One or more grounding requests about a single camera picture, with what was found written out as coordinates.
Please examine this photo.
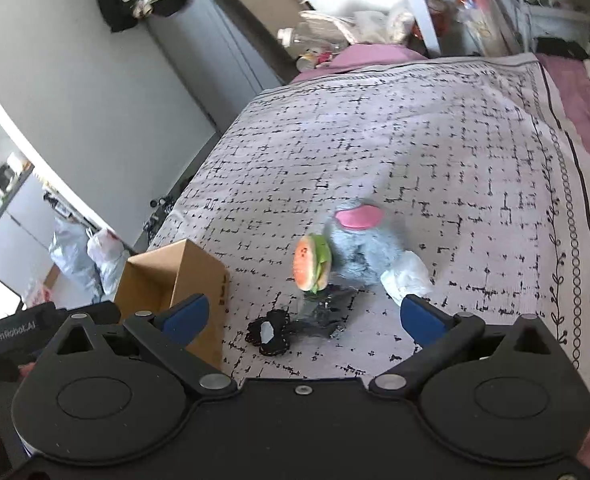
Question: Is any white plastic bag red print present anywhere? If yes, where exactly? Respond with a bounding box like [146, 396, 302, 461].
[87, 227, 128, 296]

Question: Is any kitchen counter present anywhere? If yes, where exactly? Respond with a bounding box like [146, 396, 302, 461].
[0, 110, 56, 258]

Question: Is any white crumpled plastic bag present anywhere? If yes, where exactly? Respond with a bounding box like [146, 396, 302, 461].
[355, 9, 417, 47]

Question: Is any black bag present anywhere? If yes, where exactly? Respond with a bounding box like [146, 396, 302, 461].
[534, 37, 590, 62]

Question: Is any dark plastic wrapper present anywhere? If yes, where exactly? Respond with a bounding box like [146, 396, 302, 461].
[290, 287, 358, 342]

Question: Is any clear plastic bottle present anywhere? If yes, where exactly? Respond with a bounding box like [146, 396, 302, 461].
[277, 22, 338, 55]

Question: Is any grey plush toy pink ear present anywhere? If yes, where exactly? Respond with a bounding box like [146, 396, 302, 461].
[322, 199, 408, 291]

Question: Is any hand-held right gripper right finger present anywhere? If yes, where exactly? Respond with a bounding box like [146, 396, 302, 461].
[369, 294, 571, 402]

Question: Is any pile of dark shoes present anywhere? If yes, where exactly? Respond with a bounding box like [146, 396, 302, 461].
[144, 194, 177, 242]

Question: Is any black fabric bow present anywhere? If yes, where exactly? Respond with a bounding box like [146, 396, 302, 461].
[246, 310, 291, 357]

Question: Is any red and white bag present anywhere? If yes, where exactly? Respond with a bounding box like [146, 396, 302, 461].
[25, 280, 56, 307]

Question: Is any clear crumpled plastic bag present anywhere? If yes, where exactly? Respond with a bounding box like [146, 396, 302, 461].
[299, 10, 358, 45]

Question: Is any grey plastic bag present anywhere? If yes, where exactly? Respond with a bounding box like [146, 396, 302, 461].
[49, 217, 94, 292]

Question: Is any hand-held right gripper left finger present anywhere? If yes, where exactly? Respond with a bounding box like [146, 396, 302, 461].
[35, 294, 238, 402]

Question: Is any brown cardboard box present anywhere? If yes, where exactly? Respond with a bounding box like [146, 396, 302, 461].
[114, 238, 231, 371]

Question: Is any burger plush toy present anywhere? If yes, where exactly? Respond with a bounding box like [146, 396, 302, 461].
[293, 234, 333, 295]

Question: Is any white black-patterned blanket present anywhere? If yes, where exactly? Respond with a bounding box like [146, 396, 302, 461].
[147, 52, 590, 411]

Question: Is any white desk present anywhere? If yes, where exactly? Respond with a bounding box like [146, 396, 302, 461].
[400, 0, 590, 60]

